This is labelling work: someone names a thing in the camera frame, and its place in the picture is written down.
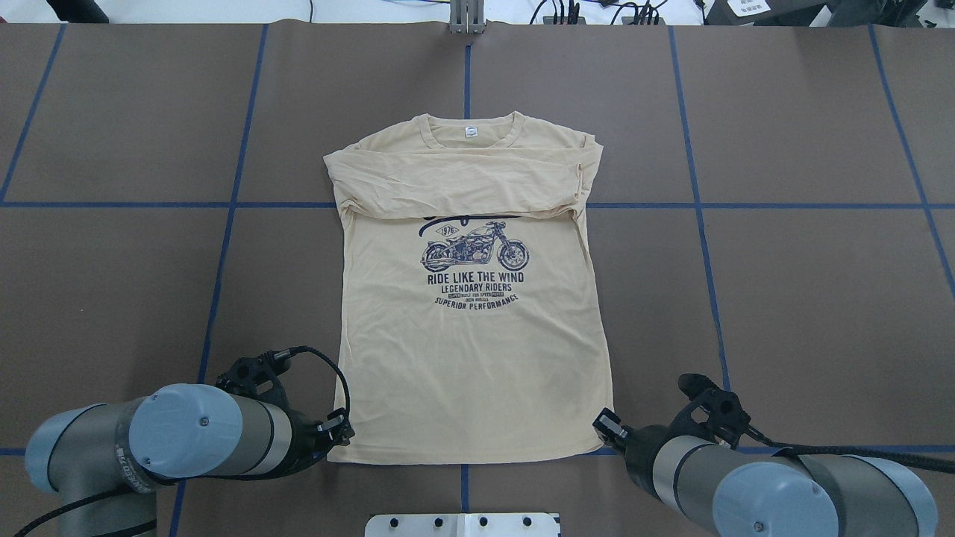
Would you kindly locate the cream yellow long-sleeve shirt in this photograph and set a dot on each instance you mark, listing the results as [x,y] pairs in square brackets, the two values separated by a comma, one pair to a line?
[471,329]

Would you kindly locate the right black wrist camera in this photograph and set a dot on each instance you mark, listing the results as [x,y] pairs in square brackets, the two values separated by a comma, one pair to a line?
[713,414]

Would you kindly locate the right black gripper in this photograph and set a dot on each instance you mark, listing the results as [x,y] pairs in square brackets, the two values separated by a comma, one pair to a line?
[640,446]

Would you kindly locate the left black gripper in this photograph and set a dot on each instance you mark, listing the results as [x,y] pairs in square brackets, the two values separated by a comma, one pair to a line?
[307,441]

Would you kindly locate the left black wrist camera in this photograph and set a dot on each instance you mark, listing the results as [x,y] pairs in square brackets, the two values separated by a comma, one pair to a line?
[257,378]

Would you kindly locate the aluminium frame post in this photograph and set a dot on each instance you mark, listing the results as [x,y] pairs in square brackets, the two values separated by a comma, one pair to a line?
[467,17]

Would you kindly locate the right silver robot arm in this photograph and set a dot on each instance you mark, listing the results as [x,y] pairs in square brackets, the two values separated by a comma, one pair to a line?
[731,493]

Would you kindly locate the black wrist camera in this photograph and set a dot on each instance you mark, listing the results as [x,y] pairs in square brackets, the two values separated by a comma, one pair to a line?
[257,378]
[713,414]

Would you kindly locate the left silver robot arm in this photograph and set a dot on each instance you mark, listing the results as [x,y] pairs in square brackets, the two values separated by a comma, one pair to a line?
[106,462]

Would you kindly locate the black power adapter box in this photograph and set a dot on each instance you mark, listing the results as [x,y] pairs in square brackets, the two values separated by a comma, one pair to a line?
[763,13]

